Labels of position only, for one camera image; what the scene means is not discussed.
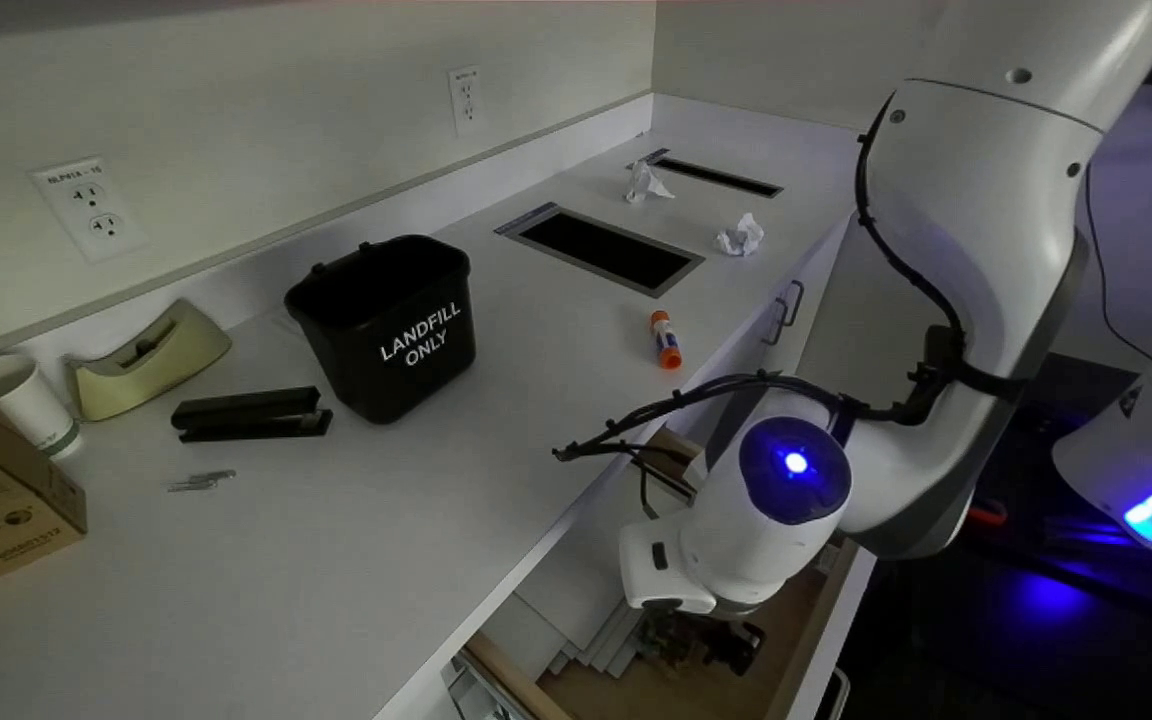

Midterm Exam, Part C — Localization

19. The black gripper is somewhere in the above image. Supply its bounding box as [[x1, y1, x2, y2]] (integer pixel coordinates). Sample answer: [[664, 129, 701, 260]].
[[635, 604, 769, 679]]

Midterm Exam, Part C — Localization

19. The wooden drawer white front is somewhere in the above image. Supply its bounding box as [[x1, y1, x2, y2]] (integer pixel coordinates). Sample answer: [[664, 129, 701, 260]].
[[438, 423, 880, 720]]

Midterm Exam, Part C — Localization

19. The white paper stack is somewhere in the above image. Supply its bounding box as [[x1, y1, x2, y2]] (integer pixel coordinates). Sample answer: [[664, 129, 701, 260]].
[[446, 495, 660, 720]]

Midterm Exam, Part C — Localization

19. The black robot cart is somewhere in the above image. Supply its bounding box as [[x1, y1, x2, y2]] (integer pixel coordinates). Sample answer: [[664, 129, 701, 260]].
[[840, 352, 1152, 720]]

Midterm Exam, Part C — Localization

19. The orange white glue stick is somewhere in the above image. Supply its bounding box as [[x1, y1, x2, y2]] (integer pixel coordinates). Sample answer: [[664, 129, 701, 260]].
[[642, 309, 685, 374]]

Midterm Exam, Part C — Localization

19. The black clamp orange grip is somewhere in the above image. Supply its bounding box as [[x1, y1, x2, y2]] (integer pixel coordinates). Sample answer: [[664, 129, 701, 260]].
[[965, 491, 1017, 535]]

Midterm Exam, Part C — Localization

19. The rectangular counter waste opening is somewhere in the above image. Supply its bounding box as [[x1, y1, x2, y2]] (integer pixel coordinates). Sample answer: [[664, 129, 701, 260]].
[[490, 199, 706, 301]]

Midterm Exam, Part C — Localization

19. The black landfill only bin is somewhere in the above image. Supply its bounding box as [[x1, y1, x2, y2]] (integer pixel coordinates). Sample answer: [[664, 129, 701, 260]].
[[280, 233, 479, 428]]

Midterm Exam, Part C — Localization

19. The black stapler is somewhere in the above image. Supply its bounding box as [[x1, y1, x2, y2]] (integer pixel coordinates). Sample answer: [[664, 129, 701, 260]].
[[169, 385, 335, 450]]

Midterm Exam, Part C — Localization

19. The strip of metal staples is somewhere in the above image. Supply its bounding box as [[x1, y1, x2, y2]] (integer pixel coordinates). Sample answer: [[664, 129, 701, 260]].
[[169, 469, 240, 495]]

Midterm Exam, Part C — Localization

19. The pale green tape dispenser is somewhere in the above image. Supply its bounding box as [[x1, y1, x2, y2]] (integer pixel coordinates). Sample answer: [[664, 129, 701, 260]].
[[58, 296, 234, 428]]

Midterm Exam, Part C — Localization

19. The white paper cup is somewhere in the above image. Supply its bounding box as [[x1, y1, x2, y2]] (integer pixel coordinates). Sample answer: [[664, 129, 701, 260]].
[[0, 349, 79, 465]]

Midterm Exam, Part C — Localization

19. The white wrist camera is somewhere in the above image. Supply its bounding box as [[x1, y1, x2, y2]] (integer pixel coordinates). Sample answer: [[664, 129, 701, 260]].
[[616, 521, 721, 619]]

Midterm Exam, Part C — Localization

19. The metal cabinet door handle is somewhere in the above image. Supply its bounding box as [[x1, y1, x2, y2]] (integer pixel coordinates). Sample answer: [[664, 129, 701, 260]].
[[775, 276, 807, 333], [760, 291, 790, 352]]

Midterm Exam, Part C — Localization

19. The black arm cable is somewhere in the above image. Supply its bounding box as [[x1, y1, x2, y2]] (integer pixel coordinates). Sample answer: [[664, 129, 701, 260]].
[[553, 94, 1028, 473]]

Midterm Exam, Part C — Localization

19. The thin black hanging cable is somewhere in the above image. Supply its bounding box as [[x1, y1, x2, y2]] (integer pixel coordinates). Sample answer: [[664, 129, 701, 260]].
[[1089, 218, 1152, 363]]

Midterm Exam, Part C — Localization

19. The white wall outlet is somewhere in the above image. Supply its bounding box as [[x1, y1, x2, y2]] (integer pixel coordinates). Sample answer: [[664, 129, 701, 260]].
[[446, 64, 485, 132], [32, 156, 137, 260]]

